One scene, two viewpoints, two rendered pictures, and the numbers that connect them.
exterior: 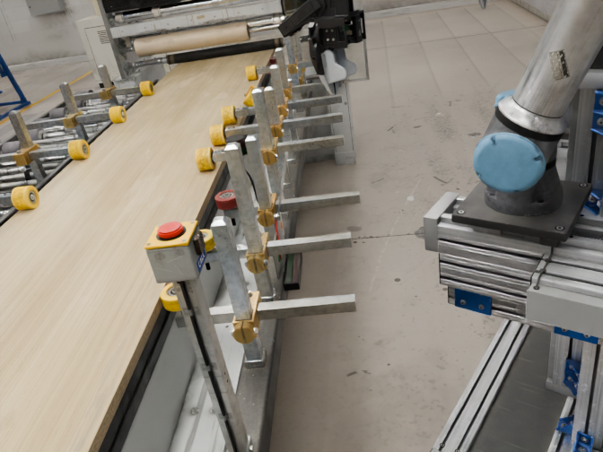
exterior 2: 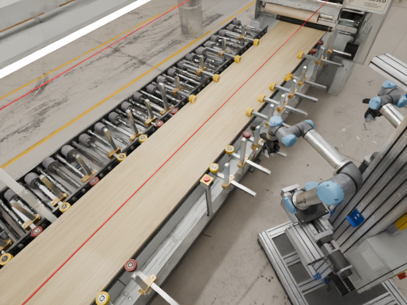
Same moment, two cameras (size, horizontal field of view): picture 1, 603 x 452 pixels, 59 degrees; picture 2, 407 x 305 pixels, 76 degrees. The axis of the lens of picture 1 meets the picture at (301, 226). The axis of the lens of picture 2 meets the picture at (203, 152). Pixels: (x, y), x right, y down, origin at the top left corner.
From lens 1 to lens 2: 118 cm
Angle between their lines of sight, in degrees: 33
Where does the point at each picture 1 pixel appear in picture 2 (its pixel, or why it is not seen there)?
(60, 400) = (177, 184)
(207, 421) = not seen: hidden behind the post
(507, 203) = not seen: hidden behind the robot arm
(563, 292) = (293, 234)
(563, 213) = (309, 216)
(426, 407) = (280, 215)
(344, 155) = (333, 91)
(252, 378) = (222, 195)
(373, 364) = (275, 191)
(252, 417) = (216, 206)
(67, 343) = (184, 167)
